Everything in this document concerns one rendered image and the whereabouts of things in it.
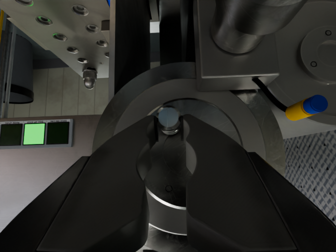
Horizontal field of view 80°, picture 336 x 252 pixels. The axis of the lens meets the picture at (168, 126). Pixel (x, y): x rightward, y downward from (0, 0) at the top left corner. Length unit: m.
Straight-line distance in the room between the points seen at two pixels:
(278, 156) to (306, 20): 0.12
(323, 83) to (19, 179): 0.61
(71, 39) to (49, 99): 2.40
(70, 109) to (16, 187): 2.08
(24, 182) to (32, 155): 0.07
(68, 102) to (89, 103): 0.26
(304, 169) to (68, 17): 0.43
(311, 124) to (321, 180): 0.15
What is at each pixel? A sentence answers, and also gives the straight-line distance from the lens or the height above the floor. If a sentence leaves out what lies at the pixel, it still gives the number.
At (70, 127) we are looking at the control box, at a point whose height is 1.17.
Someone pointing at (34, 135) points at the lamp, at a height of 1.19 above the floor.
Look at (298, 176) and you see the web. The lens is 0.38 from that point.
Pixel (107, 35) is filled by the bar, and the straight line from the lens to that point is 0.38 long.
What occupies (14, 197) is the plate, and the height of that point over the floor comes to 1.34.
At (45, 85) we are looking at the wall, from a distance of 2.92.
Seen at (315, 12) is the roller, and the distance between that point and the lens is 0.23.
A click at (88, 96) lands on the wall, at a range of 2.59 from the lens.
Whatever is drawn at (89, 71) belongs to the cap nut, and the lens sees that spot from 0.56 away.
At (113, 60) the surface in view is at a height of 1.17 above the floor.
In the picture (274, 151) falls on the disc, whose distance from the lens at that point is 0.17.
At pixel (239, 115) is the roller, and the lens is 0.16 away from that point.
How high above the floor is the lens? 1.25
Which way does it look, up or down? 9 degrees down
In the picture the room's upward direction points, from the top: 178 degrees clockwise
